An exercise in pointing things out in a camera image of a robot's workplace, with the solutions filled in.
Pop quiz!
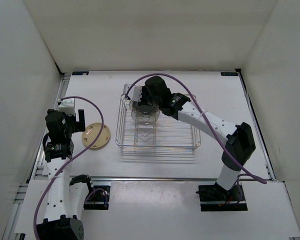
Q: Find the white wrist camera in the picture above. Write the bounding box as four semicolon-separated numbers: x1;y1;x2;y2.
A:
123;83;143;102
57;98;76;117

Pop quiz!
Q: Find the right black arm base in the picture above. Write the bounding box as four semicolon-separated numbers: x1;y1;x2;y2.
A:
195;183;248;212

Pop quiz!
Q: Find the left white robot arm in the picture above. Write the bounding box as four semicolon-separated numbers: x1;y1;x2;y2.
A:
33;109;95;240

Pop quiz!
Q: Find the chrome wire dish rack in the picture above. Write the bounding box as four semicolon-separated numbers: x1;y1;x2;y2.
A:
115;94;201;151

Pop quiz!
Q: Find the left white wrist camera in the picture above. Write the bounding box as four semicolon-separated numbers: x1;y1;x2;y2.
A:
57;98;76;117

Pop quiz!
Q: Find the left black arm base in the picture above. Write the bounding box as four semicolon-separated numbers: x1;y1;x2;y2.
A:
70;174;111;210

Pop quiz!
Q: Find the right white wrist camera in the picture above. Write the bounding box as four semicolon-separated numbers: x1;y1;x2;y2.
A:
123;83;143;102

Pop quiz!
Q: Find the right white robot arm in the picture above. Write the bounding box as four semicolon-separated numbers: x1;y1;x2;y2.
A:
139;76;256;200

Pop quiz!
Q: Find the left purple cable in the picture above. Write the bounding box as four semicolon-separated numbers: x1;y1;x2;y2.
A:
32;96;108;240

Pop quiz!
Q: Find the cream patterned round plate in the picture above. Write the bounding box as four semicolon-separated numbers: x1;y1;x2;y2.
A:
81;122;111;150

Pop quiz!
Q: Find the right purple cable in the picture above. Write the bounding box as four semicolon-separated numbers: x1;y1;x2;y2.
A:
124;72;268;206

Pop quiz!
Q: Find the clear glass plate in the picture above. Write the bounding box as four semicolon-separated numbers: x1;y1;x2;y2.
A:
131;111;160;125
129;100;159;117

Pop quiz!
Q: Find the purple cable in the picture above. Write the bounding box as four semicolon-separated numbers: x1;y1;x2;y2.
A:
124;72;268;206
32;96;108;240

